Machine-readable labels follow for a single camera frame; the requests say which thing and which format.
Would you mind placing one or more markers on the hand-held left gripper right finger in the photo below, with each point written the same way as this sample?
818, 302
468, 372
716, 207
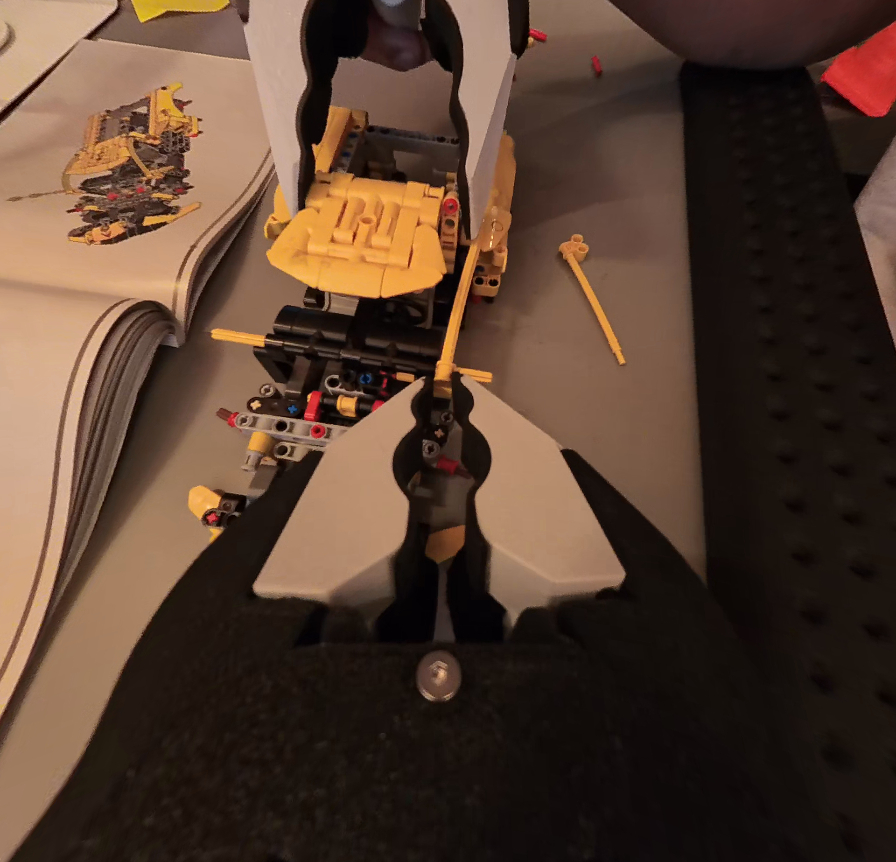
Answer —
553, 526

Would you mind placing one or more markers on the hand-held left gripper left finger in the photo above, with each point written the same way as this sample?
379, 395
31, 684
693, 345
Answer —
329, 526

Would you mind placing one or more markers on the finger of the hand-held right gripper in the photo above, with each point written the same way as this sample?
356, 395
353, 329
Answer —
276, 71
486, 92

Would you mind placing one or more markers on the yellow toy brick car model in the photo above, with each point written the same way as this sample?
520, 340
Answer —
364, 246

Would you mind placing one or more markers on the yellow axle with black connector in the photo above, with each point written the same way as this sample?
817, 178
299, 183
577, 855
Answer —
458, 309

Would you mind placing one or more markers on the instruction booklet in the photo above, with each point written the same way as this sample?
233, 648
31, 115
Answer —
105, 281

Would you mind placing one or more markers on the person's right forearm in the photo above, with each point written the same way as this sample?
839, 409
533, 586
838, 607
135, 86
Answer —
735, 15

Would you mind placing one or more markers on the grey desk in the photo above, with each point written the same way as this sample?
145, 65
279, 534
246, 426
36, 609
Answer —
616, 176

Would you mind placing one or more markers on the person's right hand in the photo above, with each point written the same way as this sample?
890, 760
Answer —
395, 41

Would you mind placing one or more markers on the scattered small brick pins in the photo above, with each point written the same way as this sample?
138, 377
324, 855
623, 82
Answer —
537, 35

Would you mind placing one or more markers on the thin yellow axle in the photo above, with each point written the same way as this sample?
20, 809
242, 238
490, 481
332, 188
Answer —
598, 309

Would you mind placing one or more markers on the white sign stand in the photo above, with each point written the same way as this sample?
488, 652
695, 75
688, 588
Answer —
42, 29

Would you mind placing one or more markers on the person's white shirt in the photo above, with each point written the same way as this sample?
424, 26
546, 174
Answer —
878, 225

